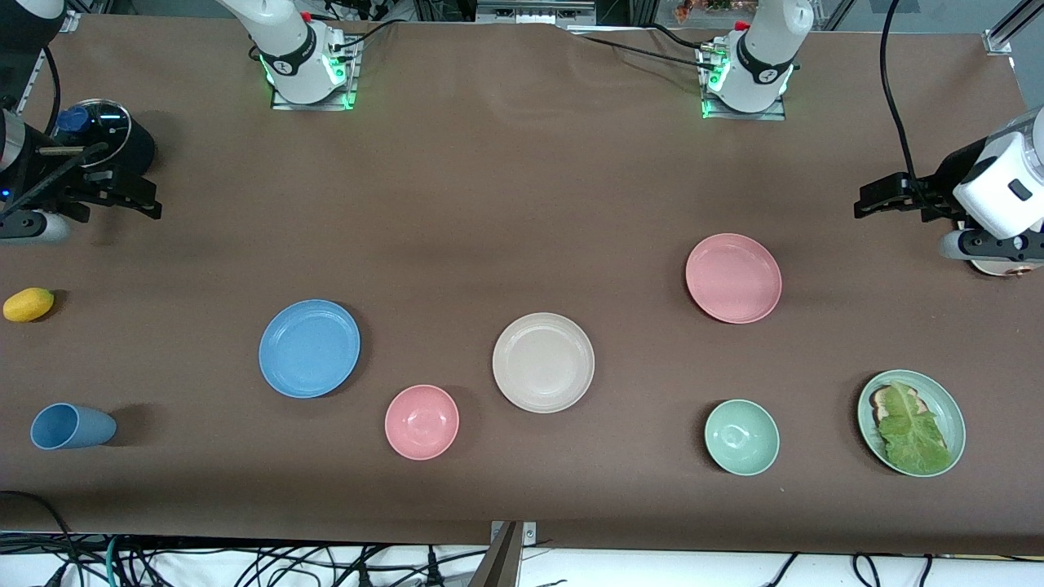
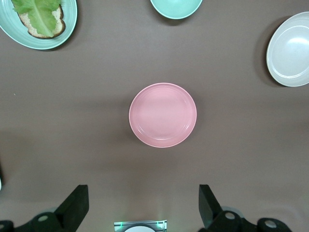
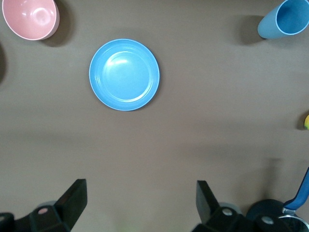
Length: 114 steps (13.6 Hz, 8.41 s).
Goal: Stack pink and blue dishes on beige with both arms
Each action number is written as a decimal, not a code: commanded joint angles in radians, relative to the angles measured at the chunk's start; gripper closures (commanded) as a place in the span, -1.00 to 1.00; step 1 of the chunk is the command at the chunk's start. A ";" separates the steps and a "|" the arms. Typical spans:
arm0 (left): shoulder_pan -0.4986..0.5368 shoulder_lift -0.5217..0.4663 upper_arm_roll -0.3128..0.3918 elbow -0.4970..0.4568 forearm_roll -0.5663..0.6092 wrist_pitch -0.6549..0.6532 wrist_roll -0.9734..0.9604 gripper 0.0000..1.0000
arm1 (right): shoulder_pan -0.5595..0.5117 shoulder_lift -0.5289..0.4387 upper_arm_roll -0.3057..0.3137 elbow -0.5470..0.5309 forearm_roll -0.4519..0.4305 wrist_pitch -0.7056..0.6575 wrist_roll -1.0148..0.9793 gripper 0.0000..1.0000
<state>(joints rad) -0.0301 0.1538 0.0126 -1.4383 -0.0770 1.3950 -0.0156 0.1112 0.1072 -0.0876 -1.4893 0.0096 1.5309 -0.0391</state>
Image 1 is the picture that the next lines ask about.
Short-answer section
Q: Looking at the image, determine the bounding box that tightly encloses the beige plate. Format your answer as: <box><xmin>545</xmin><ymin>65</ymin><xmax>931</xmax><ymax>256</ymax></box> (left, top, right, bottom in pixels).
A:
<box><xmin>492</xmin><ymin>312</ymin><xmax>595</xmax><ymax>414</ymax></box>

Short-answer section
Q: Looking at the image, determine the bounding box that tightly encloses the thick black floor cable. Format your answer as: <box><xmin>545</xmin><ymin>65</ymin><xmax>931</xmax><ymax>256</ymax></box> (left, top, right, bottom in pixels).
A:
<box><xmin>0</xmin><ymin>489</ymin><xmax>82</xmax><ymax>587</ymax></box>

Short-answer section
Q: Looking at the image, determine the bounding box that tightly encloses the yellow lemon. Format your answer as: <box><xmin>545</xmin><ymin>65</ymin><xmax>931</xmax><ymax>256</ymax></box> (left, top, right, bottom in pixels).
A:
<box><xmin>2</xmin><ymin>287</ymin><xmax>55</xmax><ymax>323</ymax></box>

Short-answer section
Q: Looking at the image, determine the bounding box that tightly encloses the grey metal box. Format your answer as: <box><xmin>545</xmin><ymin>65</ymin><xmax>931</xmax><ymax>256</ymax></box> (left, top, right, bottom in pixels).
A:
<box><xmin>476</xmin><ymin>0</ymin><xmax>598</xmax><ymax>25</ymax></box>

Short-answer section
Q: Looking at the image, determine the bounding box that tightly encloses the pink bowl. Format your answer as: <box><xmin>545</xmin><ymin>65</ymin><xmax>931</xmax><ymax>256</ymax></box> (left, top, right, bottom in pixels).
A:
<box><xmin>384</xmin><ymin>385</ymin><xmax>460</xmax><ymax>461</ymax></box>

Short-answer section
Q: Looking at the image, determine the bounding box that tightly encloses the green plate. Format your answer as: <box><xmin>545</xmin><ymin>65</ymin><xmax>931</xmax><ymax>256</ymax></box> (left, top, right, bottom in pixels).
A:
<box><xmin>856</xmin><ymin>369</ymin><xmax>967</xmax><ymax>478</ymax></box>

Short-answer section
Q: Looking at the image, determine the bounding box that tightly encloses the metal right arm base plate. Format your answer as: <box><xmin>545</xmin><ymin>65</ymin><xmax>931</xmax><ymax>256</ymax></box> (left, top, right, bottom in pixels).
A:
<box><xmin>271</xmin><ymin>37</ymin><xmax>361</xmax><ymax>111</ymax></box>

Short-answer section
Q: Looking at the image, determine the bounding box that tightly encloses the toast slice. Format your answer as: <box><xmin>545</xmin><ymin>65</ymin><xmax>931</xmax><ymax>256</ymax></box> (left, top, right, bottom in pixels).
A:
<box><xmin>869</xmin><ymin>385</ymin><xmax>931</xmax><ymax>425</ymax></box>

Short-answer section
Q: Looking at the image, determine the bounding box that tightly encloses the aluminium frame profile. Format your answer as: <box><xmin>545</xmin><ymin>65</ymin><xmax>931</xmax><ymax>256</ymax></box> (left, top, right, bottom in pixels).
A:
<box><xmin>16</xmin><ymin>0</ymin><xmax>82</xmax><ymax>111</ymax></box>
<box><xmin>983</xmin><ymin>0</ymin><xmax>1044</xmax><ymax>56</ymax></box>

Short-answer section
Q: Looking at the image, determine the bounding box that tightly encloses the blue plate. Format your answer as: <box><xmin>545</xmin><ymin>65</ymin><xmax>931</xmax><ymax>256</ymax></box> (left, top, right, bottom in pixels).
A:
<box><xmin>259</xmin><ymin>299</ymin><xmax>361</xmax><ymax>399</ymax></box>

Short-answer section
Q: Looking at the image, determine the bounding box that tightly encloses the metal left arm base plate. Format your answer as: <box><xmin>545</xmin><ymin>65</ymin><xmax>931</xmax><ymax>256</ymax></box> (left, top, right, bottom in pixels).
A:
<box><xmin>697</xmin><ymin>45</ymin><xmax>788</xmax><ymax>121</ymax></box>

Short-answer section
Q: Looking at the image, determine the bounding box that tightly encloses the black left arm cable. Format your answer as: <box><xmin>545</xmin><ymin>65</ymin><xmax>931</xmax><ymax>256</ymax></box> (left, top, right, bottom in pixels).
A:
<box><xmin>879</xmin><ymin>0</ymin><xmax>939</xmax><ymax>217</ymax></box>

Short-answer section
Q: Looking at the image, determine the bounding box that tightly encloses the green bowl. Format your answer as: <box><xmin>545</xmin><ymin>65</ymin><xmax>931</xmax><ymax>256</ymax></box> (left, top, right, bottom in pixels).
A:
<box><xmin>704</xmin><ymin>399</ymin><xmax>781</xmax><ymax>476</ymax></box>

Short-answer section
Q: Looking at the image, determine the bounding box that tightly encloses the pink plate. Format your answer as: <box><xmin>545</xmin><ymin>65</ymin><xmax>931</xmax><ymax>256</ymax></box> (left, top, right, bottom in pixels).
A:
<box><xmin>685</xmin><ymin>233</ymin><xmax>783</xmax><ymax>324</ymax></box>

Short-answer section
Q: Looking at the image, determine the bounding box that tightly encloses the blue cup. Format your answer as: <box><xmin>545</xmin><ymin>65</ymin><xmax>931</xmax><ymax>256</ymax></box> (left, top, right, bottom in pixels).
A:
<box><xmin>30</xmin><ymin>403</ymin><xmax>117</xmax><ymax>451</ymax></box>

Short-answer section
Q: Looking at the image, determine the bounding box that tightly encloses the orange red toy food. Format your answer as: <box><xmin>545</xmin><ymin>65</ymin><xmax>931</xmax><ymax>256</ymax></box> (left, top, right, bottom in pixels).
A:
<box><xmin>673</xmin><ymin>0</ymin><xmax>755</xmax><ymax>24</ymax></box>

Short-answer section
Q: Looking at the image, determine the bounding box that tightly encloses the black base cable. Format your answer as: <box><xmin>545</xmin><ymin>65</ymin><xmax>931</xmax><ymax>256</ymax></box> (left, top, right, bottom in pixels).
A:
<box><xmin>326</xmin><ymin>8</ymin><xmax>413</xmax><ymax>62</ymax></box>
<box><xmin>571</xmin><ymin>24</ymin><xmax>719</xmax><ymax>74</ymax></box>

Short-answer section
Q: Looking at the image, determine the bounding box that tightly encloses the green lettuce leaf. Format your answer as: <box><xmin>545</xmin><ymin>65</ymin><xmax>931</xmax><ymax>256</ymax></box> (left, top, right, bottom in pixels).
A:
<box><xmin>876</xmin><ymin>381</ymin><xmax>953</xmax><ymax>475</ymax></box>

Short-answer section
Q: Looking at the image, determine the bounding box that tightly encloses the glass lid with blue knob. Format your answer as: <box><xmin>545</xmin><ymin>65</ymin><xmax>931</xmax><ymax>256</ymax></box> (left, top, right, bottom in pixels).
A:
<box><xmin>55</xmin><ymin>99</ymin><xmax>132</xmax><ymax>169</ymax></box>

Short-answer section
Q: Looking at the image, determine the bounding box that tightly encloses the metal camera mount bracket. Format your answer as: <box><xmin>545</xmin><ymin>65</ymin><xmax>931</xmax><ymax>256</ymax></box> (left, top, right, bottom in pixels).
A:
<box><xmin>467</xmin><ymin>520</ymin><xmax>537</xmax><ymax>587</ymax></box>

